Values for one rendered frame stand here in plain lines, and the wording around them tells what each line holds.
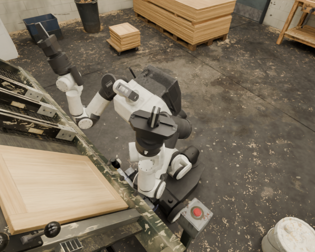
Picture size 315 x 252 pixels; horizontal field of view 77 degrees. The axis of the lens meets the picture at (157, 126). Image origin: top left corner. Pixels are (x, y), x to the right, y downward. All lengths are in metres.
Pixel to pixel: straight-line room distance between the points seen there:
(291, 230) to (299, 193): 0.77
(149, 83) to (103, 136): 1.74
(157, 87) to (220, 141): 1.77
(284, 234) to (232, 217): 0.48
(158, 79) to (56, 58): 0.46
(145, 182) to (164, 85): 0.45
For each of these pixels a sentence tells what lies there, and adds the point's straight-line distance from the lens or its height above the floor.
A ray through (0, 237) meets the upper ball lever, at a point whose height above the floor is 1.53.
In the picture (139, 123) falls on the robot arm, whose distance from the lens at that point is 0.51.
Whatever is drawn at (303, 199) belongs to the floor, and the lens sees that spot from 2.57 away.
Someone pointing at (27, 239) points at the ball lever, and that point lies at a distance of 0.69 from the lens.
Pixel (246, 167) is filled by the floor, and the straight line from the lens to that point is 2.48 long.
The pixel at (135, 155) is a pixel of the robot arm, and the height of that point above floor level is 1.41.
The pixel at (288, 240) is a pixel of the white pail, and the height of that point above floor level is 0.36.
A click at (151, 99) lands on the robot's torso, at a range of 0.93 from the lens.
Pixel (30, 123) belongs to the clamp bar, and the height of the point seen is 1.17.
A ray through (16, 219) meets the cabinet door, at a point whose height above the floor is 1.33.
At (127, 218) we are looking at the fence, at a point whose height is 1.00.
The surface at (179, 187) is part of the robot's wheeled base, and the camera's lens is 1.99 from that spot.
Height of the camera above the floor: 1.95
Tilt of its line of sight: 47 degrees down
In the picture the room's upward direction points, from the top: straight up
